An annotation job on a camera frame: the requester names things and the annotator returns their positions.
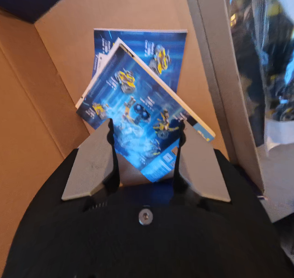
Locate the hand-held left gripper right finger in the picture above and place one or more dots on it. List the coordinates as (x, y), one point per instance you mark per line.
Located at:
(202, 167)

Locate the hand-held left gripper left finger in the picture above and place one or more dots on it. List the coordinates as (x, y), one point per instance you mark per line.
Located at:
(91, 167)

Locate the blue robot kit box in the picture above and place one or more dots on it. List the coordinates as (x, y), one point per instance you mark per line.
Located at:
(34, 98)

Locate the printed instruction booklet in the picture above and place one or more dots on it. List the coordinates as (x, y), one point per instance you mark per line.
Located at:
(137, 87)

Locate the clear bag of tan pieces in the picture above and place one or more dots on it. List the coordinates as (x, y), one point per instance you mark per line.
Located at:
(264, 52)

